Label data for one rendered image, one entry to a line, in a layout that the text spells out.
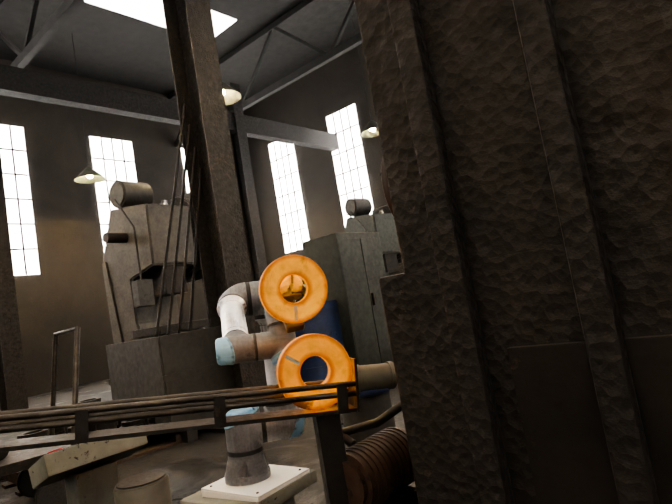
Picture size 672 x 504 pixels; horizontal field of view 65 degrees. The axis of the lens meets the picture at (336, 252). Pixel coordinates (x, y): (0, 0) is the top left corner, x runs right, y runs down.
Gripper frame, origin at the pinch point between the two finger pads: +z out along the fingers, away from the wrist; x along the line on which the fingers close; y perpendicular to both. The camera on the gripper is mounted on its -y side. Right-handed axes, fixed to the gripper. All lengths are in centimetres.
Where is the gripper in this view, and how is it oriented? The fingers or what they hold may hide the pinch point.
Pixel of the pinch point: (291, 280)
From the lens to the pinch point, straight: 123.3
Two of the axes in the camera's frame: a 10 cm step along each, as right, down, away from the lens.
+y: -2.3, -9.1, 3.4
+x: 9.6, -1.4, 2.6
